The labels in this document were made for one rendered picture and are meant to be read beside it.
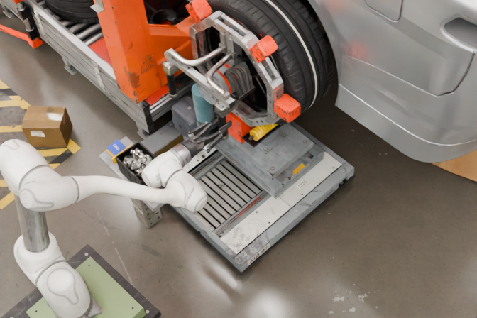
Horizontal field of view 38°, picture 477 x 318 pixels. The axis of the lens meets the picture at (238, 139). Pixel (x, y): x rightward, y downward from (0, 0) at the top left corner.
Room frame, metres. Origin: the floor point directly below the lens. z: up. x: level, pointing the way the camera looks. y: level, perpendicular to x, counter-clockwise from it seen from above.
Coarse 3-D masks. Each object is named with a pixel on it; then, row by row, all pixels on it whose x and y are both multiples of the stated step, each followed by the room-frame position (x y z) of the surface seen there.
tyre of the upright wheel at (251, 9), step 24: (216, 0) 2.29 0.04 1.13; (240, 0) 2.23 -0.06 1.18; (264, 0) 2.21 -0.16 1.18; (288, 0) 2.21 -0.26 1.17; (264, 24) 2.09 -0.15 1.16; (288, 24) 2.11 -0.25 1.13; (312, 24) 2.13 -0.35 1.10; (288, 48) 2.02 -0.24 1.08; (312, 48) 2.05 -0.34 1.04; (288, 72) 1.96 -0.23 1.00; (312, 72) 1.99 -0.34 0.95; (312, 96) 1.98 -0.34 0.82
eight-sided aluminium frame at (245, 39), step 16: (208, 16) 2.23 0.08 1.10; (224, 16) 2.20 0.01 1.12; (192, 32) 2.30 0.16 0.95; (224, 32) 2.13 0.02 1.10; (240, 32) 2.12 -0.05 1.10; (192, 48) 2.32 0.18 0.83; (208, 64) 2.31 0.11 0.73; (256, 64) 1.98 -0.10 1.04; (272, 64) 1.99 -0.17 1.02; (272, 80) 1.94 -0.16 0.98; (272, 96) 1.91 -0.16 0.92; (240, 112) 2.09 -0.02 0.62; (256, 112) 2.08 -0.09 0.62; (272, 112) 1.92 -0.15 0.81
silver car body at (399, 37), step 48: (192, 0) 2.72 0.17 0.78; (336, 0) 2.00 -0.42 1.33; (384, 0) 1.83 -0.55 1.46; (432, 0) 1.69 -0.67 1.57; (336, 48) 1.98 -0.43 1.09; (384, 48) 1.81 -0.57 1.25; (432, 48) 1.66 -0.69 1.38; (384, 96) 1.78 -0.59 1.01; (432, 96) 1.63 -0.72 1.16; (432, 144) 1.61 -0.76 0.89
